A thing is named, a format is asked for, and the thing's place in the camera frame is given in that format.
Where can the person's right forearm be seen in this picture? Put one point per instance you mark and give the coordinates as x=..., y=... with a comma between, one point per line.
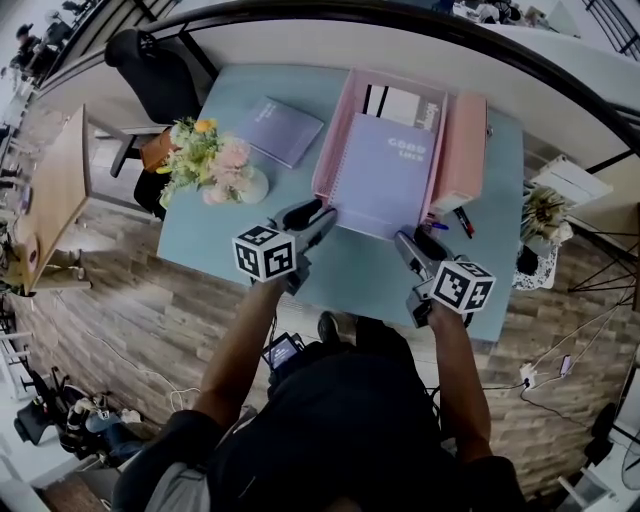
x=460, y=380

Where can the person's left shoe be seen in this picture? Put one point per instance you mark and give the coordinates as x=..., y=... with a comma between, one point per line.
x=327, y=327

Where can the dried flower decoration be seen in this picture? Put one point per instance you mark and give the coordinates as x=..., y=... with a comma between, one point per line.
x=545, y=212

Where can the orange box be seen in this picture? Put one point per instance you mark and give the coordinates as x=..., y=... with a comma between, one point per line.
x=156, y=150

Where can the white booklet with black stripes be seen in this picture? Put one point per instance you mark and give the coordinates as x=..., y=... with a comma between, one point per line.
x=397, y=105

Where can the side table with patterned cloth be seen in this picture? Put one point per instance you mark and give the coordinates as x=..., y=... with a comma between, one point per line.
x=547, y=267

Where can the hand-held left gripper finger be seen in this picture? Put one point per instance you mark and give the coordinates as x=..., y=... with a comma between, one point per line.
x=320, y=227
x=300, y=214

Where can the large purple notebook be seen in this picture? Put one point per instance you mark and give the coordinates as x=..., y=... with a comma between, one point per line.
x=382, y=185

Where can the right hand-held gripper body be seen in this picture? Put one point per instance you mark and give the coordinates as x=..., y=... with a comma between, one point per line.
x=462, y=287

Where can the blue pen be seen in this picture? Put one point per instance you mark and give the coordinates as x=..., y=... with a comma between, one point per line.
x=439, y=226

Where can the small black object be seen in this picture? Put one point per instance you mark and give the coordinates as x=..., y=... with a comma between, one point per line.
x=526, y=259

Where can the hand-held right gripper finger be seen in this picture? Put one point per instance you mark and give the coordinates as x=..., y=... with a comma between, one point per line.
x=410, y=252
x=432, y=247

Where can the black office chair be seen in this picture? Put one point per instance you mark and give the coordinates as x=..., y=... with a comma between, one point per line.
x=155, y=75

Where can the small screen device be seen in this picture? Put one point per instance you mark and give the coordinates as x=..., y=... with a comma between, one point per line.
x=281, y=352

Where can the pastel flower bouquet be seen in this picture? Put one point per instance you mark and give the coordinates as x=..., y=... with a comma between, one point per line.
x=205, y=155

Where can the white power strip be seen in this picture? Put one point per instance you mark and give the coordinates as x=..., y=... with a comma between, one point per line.
x=528, y=376

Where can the black metal railing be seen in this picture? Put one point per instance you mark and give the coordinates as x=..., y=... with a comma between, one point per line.
x=617, y=27

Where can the grey shoulder bag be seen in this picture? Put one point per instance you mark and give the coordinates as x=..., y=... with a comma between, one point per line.
x=177, y=487

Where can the light wooden table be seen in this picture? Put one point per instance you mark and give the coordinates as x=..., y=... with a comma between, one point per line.
x=57, y=195

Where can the peach file box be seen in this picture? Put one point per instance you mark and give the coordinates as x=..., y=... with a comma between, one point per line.
x=462, y=150

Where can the person's black clothed torso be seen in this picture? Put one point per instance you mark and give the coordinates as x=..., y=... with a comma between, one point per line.
x=340, y=425

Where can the grey magazine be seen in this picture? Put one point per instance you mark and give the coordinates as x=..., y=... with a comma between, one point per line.
x=429, y=114

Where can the person's left forearm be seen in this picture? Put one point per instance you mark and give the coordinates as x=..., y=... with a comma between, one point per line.
x=240, y=350

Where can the white side stand with plant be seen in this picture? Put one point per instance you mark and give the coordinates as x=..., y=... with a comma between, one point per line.
x=570, y=180

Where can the white vase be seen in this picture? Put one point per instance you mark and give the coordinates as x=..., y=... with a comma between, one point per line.
x=255, y=187

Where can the small purple notebook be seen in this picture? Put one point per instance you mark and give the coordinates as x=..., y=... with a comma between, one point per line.
x=282, y=130

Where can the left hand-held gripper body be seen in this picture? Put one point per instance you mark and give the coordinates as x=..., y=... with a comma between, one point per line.
x=265, y=255

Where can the black and red marker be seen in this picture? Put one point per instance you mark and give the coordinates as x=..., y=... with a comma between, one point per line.
x=463, y=222

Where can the pink mesh tray organizer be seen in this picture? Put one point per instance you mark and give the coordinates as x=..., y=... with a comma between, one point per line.
x=332, y=150

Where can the phone on charge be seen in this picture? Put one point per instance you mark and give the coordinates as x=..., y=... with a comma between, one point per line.
x=565, y=364

